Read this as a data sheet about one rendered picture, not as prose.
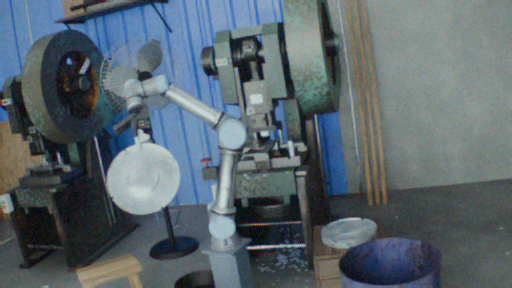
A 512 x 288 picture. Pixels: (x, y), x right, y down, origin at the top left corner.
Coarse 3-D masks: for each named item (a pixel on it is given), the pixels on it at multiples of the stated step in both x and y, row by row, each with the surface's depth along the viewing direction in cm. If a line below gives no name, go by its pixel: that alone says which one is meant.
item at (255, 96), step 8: (256, 80) 287; (264, 80) 283; (248, 88) 286; (256, 88) 285; (264, 88) 284; (248, 96) 287; (256, 96) 286; (264, 96) 285; (248, 104) 288; (256, 104) 287; (264, 104) 286; (248, 112) 288; (256, 112) 288; (264, 112) 287; (272, 112) 290; (248, 120) 291; (256, 120) 286; (264, 120) 284; (272, 120) 288
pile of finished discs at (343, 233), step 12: (324, 228) 249; (336, 228) 246; (348, 228) 242; (360, 228) 239; (372, 228) 237; (324, 240) 238; (336, 240) 232; (348, 240) 228; (360, 240) 227; (372, 240) 231
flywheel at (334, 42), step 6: (324, 18) 298; (324, 24) 300; (324, 30) 302; (330, 30) 272; (324, 36) 270; (330, 36) 269; (336, 36) 271; (330, 42) 268; (336, 42) 270; (330, 48) 270; (336, 48) 272; (330, 54) 273; (336, 54) 275; (330, 60) 305; (330, 66) 304; (330, 72) 302
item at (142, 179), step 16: (144, 144) 187; (128, 160) 184; (144, 160) 184; (160, 160) 184; (112, 176) 181; (128, 176) 181; (144, 176) 181; (160, 176) 182; (176, 176) 182; (112, 192) 179; (128, 192) 179; (144, 192) 178; (160, 192) 179; (128, 208) 176; (144, 208) 176; (160, 208) 176
